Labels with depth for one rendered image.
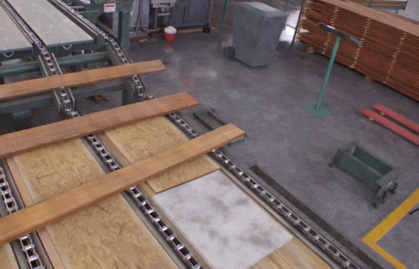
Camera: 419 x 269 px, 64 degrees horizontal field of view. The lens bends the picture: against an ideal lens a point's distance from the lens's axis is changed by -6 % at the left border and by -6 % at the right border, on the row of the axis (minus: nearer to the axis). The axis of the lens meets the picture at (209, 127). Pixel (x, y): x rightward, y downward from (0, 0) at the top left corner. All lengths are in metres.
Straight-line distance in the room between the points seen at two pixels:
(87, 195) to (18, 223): 0.35
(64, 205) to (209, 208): 0.73
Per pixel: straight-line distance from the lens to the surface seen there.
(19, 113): 2.86
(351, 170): 3.93
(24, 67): 3.14
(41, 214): 1.83
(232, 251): 1.75
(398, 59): 6.77
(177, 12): 7.43
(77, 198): 1.87
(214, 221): 1.86
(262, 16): 5.72
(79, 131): 2.35
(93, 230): 1.78
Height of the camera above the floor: 2.17
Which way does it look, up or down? 31 degrees down
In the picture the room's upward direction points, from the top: 10 degrees clockwise
